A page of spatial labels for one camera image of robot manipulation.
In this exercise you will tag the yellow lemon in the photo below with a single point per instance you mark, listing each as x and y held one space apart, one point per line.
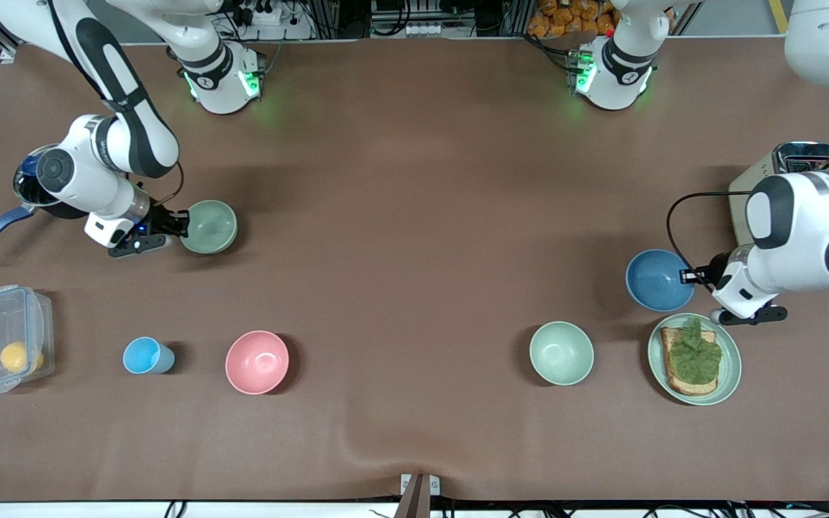
15 357

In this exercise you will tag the glass lid blue knob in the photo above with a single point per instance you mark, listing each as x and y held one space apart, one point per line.
24 188

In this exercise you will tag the pale green plate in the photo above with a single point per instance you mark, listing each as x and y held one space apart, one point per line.
730 367

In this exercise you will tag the toast slice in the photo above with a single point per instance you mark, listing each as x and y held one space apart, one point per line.
681 385

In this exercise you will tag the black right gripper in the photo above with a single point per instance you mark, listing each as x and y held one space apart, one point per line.
160 220

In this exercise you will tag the white power strip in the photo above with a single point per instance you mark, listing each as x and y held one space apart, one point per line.
267 14

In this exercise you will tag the light blue cup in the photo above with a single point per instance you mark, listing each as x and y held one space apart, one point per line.
142 355

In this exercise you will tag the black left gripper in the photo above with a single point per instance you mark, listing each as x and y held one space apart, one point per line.
714 273

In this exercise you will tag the pink bowl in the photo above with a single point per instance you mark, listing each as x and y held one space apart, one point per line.
257 362

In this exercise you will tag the blue bowl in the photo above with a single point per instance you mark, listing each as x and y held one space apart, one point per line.
655 280

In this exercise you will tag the orange snack bag pile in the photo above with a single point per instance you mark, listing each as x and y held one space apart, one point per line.
565 18

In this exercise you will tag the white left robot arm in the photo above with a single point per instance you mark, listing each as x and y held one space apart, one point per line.
803 237

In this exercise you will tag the pale green bowl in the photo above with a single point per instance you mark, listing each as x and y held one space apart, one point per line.
561 353
213 226

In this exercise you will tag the metal table edge bracket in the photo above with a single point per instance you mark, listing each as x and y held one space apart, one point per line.
419 493

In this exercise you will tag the beige chrome toaster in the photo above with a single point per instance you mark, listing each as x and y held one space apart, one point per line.
753 187

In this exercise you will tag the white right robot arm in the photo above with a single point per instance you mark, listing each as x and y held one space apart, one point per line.
134 129

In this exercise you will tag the green lettuce leaf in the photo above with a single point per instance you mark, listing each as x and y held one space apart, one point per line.
695 356

